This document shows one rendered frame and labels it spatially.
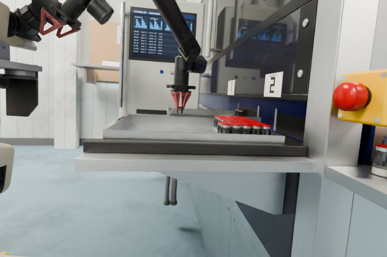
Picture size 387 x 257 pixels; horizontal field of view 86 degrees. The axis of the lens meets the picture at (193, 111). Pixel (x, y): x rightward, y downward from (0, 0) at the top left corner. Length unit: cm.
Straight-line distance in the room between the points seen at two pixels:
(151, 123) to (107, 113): 325
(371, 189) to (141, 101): 117
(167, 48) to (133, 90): 33
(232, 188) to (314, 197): 15
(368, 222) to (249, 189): 21
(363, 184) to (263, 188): 20
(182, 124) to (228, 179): 25
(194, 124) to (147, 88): 73
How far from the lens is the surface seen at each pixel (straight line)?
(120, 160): 35
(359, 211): 50
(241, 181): 48
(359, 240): 53
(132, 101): 134
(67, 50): 380
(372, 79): 36
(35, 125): 422
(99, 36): 394
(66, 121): 381
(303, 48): 49
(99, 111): 389
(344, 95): 34
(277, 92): 55
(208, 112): 99
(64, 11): 87
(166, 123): 64
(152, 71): 133
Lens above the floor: 99
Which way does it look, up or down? 5 degrees down
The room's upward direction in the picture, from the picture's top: 3 degrees clockwise
